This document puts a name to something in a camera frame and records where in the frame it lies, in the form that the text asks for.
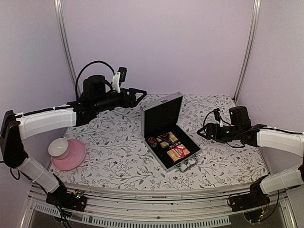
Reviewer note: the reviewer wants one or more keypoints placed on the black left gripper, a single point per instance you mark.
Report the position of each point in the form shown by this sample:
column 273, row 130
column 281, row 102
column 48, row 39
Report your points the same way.
column 133, row 92

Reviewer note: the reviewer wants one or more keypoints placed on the white bowl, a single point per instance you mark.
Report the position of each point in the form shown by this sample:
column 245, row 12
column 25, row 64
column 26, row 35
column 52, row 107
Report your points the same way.
column 59, row 148

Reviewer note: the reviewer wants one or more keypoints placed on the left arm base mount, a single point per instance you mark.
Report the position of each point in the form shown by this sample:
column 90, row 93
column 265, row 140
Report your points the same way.
column 61, row 198

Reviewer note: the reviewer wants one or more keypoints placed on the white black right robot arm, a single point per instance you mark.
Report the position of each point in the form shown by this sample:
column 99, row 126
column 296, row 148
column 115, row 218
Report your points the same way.
column 282, row 150

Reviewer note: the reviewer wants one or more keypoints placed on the blue Texas Hold'em card deck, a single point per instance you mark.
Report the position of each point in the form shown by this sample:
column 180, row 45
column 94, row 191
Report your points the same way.
column 173, row 140

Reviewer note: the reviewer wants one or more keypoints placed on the aluminium poker case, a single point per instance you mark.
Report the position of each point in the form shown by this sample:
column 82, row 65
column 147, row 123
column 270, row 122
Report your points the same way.
column 160, row 117

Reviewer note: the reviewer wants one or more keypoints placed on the right aluminium frame post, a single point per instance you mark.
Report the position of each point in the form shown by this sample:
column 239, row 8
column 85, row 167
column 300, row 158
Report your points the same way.
column 249, row 47

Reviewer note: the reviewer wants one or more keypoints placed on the floral patterned table mat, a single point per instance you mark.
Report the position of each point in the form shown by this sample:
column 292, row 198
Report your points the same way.
column 117, row 158

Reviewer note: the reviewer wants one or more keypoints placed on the black triangular all-in button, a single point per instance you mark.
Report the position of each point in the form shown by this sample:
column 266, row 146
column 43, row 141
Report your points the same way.
column 164, row 138

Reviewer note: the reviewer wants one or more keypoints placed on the left aluminium frame post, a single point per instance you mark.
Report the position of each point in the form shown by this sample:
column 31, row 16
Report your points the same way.
column 64, row 39

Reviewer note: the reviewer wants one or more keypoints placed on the aluminium frame post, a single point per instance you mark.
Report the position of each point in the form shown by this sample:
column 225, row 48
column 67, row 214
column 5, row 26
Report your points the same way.
column 249, row 47
column 64, row 39

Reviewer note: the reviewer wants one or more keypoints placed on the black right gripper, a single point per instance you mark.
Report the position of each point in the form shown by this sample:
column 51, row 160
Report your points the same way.
column 211, row 126

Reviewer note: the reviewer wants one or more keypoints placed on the red black poker chip stack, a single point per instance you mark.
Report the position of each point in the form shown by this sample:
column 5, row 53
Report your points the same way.
column 152, row 142

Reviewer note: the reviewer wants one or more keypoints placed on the pink plate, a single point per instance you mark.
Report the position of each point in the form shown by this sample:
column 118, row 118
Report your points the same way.
column 74, row 158

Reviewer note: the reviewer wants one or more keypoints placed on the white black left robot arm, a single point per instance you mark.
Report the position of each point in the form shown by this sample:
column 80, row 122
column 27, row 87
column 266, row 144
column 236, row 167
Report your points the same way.
column 19, row 129

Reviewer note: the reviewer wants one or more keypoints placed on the aluminium front rail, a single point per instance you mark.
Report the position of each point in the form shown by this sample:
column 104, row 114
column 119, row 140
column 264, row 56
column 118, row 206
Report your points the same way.
column 200, row 208

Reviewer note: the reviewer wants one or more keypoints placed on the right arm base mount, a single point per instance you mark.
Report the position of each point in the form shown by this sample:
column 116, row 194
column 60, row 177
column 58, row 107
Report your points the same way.
column 255, row 198

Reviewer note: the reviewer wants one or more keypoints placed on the red Texas Hold'em card deck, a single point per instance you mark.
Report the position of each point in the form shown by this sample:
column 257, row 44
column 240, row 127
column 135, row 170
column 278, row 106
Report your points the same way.
column 178, row 152

